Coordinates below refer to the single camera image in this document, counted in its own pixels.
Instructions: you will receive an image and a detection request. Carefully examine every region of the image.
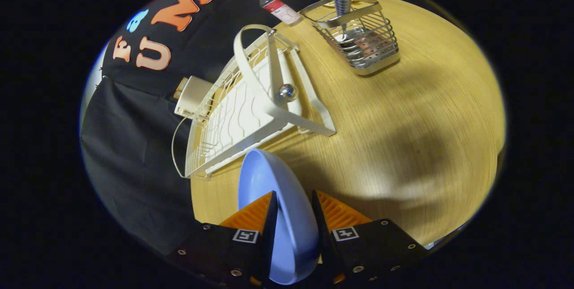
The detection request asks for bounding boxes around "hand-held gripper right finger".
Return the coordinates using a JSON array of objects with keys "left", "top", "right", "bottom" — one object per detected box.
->
[{"left": 311, "top": 190, "right": 429, "bottom": 286}]

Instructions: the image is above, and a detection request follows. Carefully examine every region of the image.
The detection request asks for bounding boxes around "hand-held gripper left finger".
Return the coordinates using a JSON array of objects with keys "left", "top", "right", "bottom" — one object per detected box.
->
[{"left": 166, "top": 190, "right": 278, "bottom": 287}]

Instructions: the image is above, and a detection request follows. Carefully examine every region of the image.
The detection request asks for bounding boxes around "clear bottle with red label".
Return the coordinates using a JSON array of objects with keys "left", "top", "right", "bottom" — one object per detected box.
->
[{"left": 251, "top": 0, "right": 304, "bottom": 27}]

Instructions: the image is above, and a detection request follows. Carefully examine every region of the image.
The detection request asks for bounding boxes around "white toaster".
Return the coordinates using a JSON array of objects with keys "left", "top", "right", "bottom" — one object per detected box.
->
[{"left": 174, "top": 75, "right": 215, "bottom": 121}]

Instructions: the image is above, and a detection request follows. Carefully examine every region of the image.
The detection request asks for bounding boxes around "white wire dish rack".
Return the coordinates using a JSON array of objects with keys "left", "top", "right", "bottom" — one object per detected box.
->
[{"left": 172, "top": 24, "right": 337, "bottom": 180}]

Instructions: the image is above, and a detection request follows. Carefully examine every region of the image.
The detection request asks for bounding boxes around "metal wire basket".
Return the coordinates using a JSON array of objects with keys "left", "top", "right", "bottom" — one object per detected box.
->
[{"left": 299, "top": 0, "right": 401, "bottom": 77}]

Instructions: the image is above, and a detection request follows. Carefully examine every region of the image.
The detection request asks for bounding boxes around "blue plate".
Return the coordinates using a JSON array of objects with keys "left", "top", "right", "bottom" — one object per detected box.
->
[{"left": 238, "top": 148, "right": 320, "bottom": 286}]

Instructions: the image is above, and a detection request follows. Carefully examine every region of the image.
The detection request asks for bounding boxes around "white drainer tray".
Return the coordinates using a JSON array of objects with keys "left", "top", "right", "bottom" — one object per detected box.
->
[{"left": 211, "top": 54, "right": 310, "bottom": 160}]

